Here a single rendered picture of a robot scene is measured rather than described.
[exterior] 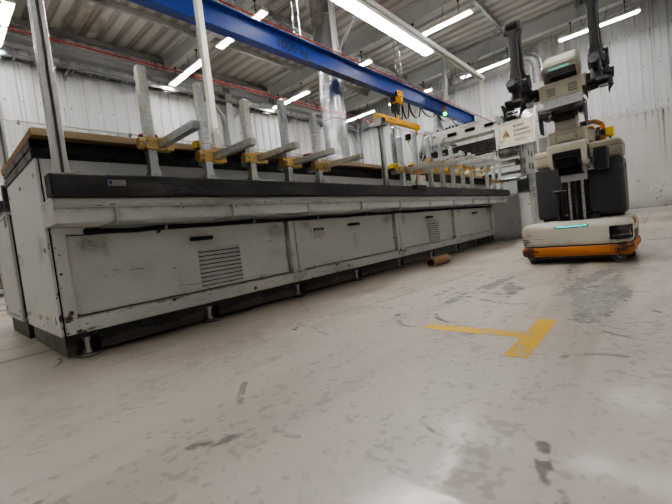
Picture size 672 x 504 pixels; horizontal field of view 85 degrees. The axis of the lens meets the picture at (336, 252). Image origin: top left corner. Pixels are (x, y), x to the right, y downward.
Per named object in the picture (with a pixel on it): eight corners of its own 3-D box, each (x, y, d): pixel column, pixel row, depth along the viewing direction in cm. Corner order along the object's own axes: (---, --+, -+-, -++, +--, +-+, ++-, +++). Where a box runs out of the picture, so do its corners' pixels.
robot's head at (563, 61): (547, 79, 257) (542, 59, 249) (582, 67, 243) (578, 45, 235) (544, 89, 250) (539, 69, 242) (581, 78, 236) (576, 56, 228)
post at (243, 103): (260, 192, 190) (248, 98, 187) (254, 192, 187) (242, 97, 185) (255, 193, 192) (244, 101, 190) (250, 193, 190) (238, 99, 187)
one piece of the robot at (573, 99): (543, 136, 256) (541, 105, 255) (591, 125, 237) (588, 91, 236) (537, 134, 244) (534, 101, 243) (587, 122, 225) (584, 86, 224)
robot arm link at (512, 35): (522, 20, 238) (504, 27, 245) (519, 17, 233) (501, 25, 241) (526, 87, 240) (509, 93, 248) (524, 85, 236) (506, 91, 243)
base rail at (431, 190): (510, 195, 503) (509, 188, 503) (52, 195, 123) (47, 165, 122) (504, 196, 509) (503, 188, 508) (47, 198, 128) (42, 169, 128)
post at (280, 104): (294, 184, 208) (284, 99, 206) (289, 184, 206) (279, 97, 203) (290, 185, 211) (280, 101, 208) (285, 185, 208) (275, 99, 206)
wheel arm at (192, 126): (201, 131, 135) (199, 119, 135) (192, 130, 133) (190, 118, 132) (152, 157, 164) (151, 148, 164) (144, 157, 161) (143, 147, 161)
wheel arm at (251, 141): (257, 146, 154) (256, 136, 154) (250, 146, 151) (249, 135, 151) (205, 167, 183) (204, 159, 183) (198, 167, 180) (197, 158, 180)
